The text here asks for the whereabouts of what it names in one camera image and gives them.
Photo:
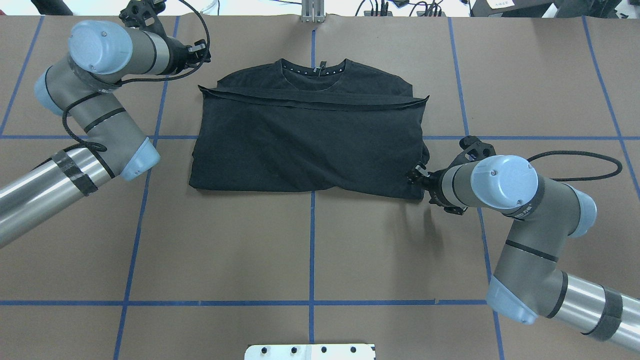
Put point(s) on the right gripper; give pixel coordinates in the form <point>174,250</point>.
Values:
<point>436,183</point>

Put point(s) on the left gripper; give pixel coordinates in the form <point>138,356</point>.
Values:
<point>175,52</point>

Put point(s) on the black graphic t-shirt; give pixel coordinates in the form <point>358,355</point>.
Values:
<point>282,127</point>

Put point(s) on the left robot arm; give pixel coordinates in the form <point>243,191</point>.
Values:
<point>102,57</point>

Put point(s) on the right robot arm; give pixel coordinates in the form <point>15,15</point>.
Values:
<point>526,283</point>

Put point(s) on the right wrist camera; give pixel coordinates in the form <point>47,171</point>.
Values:
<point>474,149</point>

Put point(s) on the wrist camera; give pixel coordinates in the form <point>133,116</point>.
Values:
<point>474,149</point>
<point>143,14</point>

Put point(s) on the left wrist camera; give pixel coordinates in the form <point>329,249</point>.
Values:
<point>143,14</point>

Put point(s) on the aluminium frame post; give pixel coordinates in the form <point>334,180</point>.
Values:
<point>313,11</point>

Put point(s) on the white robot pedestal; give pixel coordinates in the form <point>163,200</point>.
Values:
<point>326,351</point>

